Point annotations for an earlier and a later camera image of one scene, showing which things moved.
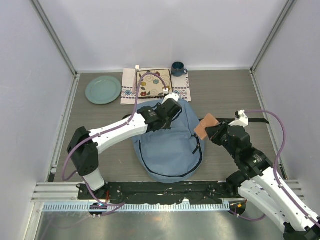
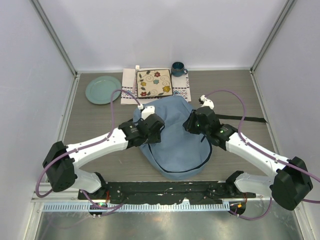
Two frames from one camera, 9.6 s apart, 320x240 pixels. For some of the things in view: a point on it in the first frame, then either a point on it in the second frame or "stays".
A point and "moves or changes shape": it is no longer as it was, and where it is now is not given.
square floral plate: (152, 85) stays
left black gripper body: (168, 124) -> (153, 138)
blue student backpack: (175, 154) moves or changes shape
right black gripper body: (224, 142) -> (194, 126)
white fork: (137, 69) stays
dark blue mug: (178, 70) stays
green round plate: (103, 90) stays
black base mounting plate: (160, 192) stays
